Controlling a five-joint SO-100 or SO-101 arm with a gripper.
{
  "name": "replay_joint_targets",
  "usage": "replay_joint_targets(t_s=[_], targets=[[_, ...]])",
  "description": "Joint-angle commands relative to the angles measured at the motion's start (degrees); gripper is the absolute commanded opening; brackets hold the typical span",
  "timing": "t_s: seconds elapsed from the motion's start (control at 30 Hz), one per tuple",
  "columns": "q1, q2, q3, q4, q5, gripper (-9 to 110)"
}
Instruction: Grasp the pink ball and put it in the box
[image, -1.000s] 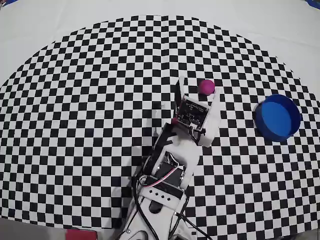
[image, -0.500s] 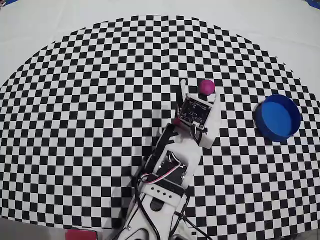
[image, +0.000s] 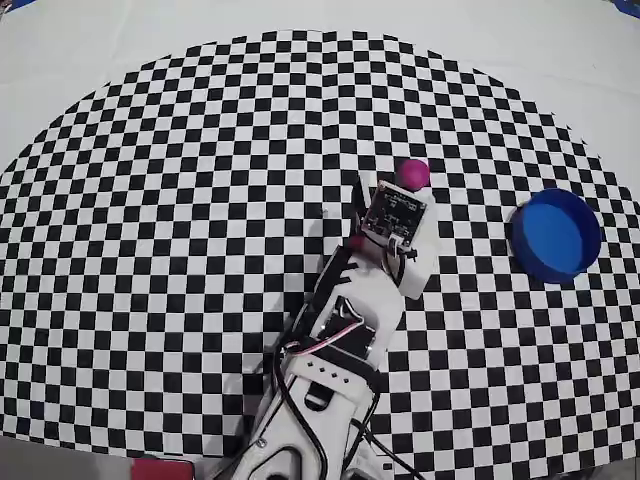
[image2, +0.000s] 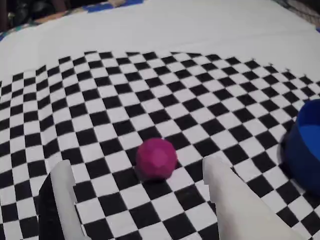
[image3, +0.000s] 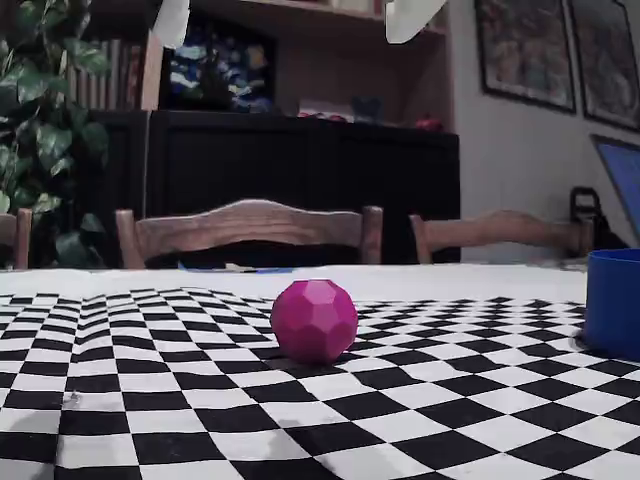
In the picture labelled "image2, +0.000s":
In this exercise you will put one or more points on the tan paper scrap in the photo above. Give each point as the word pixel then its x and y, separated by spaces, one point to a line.
pixel 116 2

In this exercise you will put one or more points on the blue round box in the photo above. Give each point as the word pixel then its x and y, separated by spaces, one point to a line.
pixel 300 160

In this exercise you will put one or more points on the black white checkered mat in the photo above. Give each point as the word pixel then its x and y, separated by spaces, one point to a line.
pixel 175 30

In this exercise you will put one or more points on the pink faceted ball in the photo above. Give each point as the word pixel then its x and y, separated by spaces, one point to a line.
pixel 156 160

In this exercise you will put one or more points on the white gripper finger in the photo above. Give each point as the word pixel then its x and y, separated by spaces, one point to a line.
pixel 237 215

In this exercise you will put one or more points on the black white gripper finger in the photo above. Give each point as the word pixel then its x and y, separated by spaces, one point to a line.
pixel 62 200

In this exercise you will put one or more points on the blue tape strip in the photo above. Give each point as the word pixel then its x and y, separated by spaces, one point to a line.
pixel 95 7

